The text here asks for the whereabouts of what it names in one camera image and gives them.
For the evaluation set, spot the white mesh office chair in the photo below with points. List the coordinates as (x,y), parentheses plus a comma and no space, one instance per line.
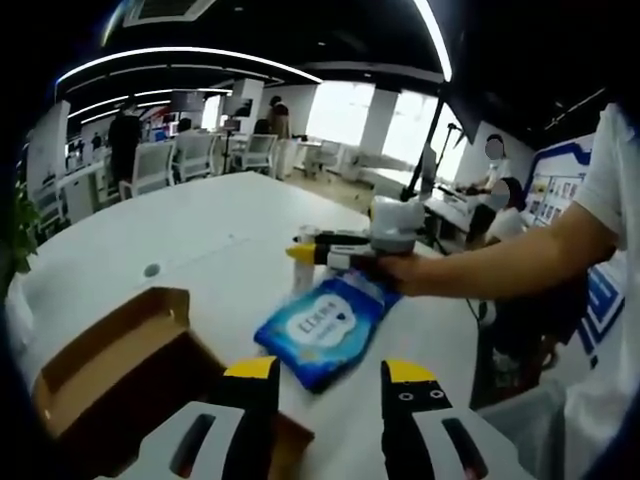
(195,157)
(150,170)
(256,152)

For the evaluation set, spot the white square pillar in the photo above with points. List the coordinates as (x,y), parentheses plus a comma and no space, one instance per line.
(47,150)

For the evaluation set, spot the curved ceiling light strip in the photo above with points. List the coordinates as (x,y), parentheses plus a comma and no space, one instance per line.
(190,50)

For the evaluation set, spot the green plant in white pot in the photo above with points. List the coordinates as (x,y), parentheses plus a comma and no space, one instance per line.
(25,225)

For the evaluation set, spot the straight ceiling light strip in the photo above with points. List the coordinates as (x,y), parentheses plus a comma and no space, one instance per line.
(437,35)

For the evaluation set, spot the ceiling air conditioner vent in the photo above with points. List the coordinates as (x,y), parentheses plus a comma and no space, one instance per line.
(165,11)

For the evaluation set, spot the person's right hand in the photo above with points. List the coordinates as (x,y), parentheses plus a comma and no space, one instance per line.
(402,275)

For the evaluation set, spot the dark wall monitor screen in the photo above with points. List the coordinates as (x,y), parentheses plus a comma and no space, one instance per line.
(189,104)

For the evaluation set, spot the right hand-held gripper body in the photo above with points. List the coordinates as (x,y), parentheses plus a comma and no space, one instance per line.
(397,225)

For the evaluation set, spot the black light stand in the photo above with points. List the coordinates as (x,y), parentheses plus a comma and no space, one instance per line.
(427,150)

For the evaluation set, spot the white blue display board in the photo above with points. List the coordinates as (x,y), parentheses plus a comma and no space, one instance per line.
(550,200)

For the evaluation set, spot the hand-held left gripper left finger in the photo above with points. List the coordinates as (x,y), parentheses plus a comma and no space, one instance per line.
(235,430)

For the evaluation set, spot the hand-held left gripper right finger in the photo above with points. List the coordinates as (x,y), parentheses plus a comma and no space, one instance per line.
(420,435)

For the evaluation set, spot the blue wipes pack soft item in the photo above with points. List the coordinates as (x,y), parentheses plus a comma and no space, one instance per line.
(320,330)

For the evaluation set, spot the white office desk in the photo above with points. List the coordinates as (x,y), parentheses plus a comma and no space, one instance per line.
(82,190)

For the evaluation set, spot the brown cardboard shoe box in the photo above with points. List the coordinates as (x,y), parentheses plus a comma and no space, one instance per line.
(115,360)

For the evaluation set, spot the long white tube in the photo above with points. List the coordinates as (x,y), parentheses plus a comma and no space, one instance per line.
(302,277)

